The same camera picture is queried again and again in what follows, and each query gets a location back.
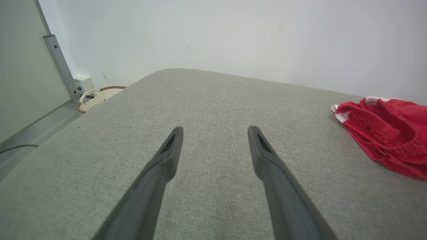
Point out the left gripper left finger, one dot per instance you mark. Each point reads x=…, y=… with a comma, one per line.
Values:
x=150, y=200

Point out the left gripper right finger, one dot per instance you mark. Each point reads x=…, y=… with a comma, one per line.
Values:
x=287, y=203

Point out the red shorts white trim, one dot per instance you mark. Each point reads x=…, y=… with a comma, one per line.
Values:
x=390, y=133

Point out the cream perforated laundry basket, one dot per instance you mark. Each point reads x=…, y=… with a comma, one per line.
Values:
x=103, y=96

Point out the white wall socket box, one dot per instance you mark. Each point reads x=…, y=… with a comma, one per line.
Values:
x=84, y=83

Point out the grey metal post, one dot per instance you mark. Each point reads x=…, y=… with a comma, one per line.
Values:
x=60, y=63

